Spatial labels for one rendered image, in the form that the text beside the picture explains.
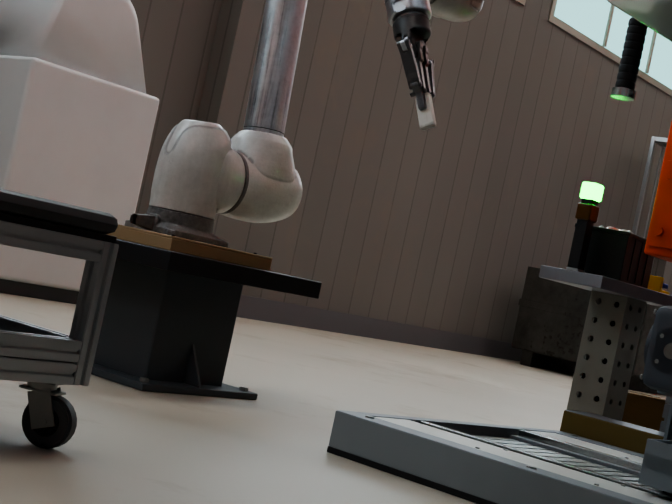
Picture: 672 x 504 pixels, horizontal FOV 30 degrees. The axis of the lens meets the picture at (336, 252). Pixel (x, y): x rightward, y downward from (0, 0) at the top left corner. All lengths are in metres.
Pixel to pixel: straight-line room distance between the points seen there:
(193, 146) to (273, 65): 0.32
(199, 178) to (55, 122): 2.01
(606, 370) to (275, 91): 1.04
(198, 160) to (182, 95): 3.37
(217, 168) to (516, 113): 5.92
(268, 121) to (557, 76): 6.19
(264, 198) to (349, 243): 4.37
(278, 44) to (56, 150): 1.91
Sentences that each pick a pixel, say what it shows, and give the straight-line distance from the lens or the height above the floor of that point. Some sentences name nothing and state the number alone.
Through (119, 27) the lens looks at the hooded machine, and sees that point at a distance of 5.01.
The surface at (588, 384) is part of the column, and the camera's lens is 3.14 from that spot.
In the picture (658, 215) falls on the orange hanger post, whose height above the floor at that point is 0.61.
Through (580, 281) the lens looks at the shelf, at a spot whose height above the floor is 0.43.
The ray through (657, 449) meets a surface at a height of 0.15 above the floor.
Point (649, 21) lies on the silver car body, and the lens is 1.75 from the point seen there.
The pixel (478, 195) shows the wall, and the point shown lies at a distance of 8.37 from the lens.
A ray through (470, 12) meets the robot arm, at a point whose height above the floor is 0.93.
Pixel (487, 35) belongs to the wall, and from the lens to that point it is 8.27.
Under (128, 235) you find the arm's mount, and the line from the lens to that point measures 2.78.
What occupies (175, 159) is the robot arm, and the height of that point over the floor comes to 0.50.
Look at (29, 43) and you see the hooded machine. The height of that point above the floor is 0.93.
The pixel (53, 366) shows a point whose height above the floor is 0.12.
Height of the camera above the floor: 0.32
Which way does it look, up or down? 1 degrees up
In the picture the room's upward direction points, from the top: 12 degrees clockwise
